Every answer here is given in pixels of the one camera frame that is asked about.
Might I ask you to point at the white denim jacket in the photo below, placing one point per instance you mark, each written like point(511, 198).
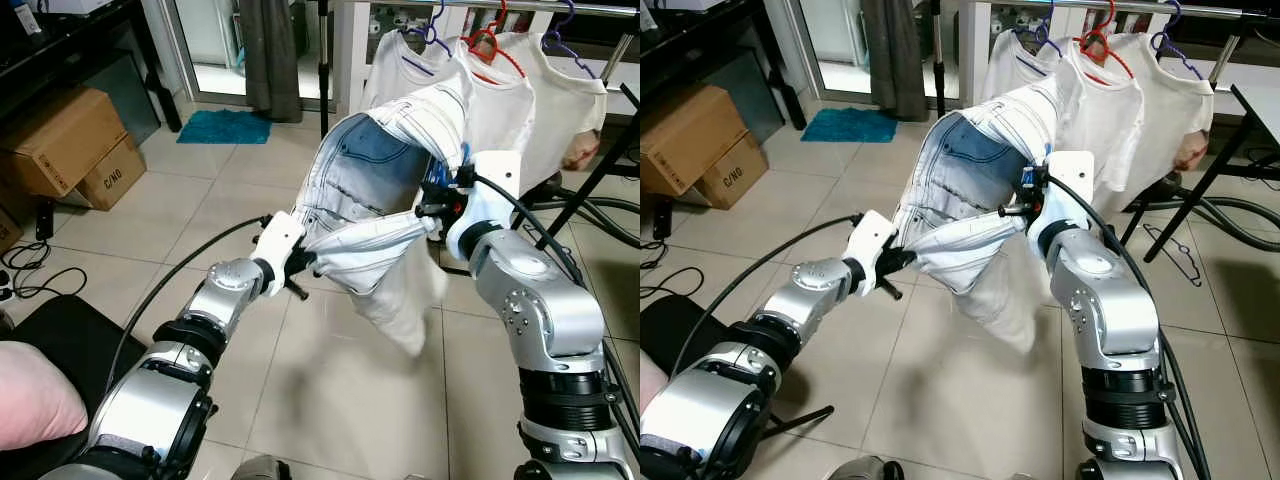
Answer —
point(950, 170)
point(350, 170)

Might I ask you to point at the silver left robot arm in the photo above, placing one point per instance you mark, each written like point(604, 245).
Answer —
point(150, 410)
point(730, 410)

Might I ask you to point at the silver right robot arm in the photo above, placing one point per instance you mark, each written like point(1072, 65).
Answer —
point(540, 300)
point(1110, 300)

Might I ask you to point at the purple plastic hanger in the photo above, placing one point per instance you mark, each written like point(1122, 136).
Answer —
point(432, 38)
point(1042, 38)
point(560, 40)
point(1165, 40)

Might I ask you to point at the red plastic hanger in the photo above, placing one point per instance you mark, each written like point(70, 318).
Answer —
point(1095, 42)
point(485, 42)

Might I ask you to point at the teal floor mat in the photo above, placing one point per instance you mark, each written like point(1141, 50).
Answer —
point(225, 127)
point(850, 125)

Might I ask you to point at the white t-shirt with print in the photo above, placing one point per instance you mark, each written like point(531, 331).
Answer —
point(560, 110)
point(1165, 110)

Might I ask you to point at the black clothes rack brace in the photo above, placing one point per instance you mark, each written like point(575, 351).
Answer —
point(1200, 186)
point(600, 160)

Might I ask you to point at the small cardboard box printed C/NO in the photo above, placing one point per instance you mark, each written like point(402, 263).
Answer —
point(115, 180)
point(735, 175)

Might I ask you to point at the black desk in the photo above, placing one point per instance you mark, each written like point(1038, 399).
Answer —
point(793, 100)
point(168, 100)

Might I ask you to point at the grey curtain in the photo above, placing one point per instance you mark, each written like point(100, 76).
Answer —
point(895, 60)
point(270, 60)

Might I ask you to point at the grey robot knee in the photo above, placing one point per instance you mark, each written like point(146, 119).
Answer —
point(865, 470)
point(260, 470)

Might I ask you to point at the black power adapter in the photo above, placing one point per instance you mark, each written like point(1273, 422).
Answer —
point(44, 220)
point(663, 218)

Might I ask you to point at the grey metal panel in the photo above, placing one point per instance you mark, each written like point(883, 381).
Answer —
point(125, 95)
point(750, 90)

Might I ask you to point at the large plain cardboard box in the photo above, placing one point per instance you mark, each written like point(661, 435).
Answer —
point(60, 140)
point(690, 135)

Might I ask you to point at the pink cushion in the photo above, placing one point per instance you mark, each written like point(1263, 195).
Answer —
point(652, 380)
point(40, 395)

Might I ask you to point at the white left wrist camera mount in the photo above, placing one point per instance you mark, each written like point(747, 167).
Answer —
point(870, 232)
point(278, 235)

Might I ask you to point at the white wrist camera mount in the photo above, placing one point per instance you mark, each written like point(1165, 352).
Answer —
point(278, 235)
point(1070, 170)
point(870, 232)
point(500, 175)

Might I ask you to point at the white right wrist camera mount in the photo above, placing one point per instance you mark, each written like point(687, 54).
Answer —
point(1070, 170)
point(500, 175)

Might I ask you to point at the clothes rack upright post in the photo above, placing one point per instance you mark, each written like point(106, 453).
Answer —
point(325, 70)
point(940, 60)

